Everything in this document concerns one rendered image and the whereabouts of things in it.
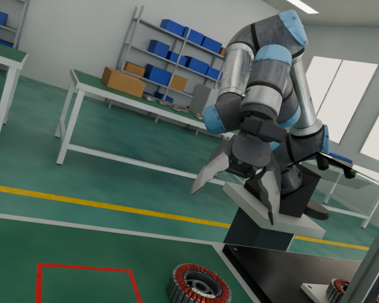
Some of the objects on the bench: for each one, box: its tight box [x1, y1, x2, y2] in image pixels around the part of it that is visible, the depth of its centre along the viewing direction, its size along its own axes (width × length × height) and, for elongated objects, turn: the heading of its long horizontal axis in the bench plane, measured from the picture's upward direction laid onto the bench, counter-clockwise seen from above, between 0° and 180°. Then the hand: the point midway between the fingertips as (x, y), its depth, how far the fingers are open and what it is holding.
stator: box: [167, 263, 232, 303], centre depth 58 cm, size 11×11×4 cm
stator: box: [325, 278, 379, 303], centre depth 69 cm, size 11×11×4 cm
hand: (233, 210), depth 55 cm, fingers open, 14 cm apart
